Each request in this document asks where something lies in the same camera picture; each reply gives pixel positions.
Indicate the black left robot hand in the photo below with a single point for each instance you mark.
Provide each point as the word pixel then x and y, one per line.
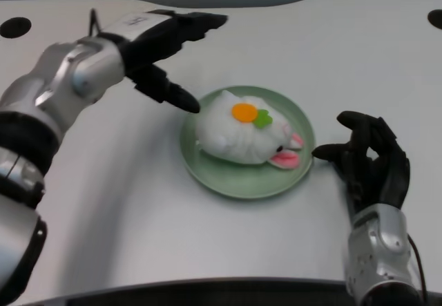
pixel 162 54

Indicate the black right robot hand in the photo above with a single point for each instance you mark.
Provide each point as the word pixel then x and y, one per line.
pixel 373 164

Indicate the white rabbit plush doll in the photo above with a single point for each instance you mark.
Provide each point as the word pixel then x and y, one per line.
pixel 245 133

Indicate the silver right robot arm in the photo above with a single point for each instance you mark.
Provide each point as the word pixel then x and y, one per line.
pixel 380 254

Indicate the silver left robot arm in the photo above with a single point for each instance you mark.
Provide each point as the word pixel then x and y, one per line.
pixel 45 119

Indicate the green round plate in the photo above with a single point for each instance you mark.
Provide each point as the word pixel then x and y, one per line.
pixel 248 178

